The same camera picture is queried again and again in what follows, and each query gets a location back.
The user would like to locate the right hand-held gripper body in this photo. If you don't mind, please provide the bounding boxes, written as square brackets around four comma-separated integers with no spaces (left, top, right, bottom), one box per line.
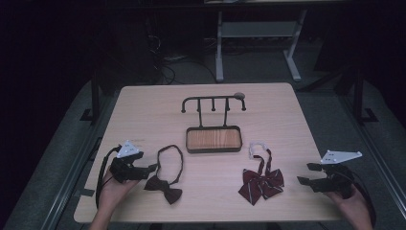
[314,149,363,199]

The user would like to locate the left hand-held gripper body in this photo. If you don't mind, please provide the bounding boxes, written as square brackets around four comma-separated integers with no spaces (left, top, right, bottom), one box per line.
[109,139,150,184]

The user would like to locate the black bow tie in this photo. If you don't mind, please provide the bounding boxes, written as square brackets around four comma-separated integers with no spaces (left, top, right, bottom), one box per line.
[143,144,185,206]

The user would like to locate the red striped bow tie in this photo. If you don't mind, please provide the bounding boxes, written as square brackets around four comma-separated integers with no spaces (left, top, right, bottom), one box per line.
[237,141,285,207]

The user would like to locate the person's left hand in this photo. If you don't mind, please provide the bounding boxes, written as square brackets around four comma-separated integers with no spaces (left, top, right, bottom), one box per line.
[99,169,140,219]

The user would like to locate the person's right hand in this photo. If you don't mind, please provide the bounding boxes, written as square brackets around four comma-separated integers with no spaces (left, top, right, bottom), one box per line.
[325,188,373,230]

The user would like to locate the grey tape strip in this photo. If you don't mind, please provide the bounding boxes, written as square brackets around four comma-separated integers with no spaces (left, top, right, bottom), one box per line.
[74,188,96,198]

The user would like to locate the black hook rack wooden base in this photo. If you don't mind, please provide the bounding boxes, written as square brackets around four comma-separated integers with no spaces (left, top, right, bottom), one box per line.
[180,95,247,154]

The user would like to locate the black metal stand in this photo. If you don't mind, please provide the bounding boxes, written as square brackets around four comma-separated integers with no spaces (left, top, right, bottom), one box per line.
[349,68,380,127]
[79,71,103,127]

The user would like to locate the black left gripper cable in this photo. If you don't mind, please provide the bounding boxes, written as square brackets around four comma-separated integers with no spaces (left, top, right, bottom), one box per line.
[95,145,123,209]

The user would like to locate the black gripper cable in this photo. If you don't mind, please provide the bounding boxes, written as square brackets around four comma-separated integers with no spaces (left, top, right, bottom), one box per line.
[95,145,123,209]
[334,171,377,227]

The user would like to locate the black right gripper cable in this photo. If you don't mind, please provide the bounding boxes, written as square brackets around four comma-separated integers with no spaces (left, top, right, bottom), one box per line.
[334,171,377,227]

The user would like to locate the black floor cables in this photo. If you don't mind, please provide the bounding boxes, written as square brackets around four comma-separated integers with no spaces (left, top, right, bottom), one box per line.
[145,33,218,86]

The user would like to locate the white metal desk frame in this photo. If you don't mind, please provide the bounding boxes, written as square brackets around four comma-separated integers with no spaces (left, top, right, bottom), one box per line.
[214,9,308,83]

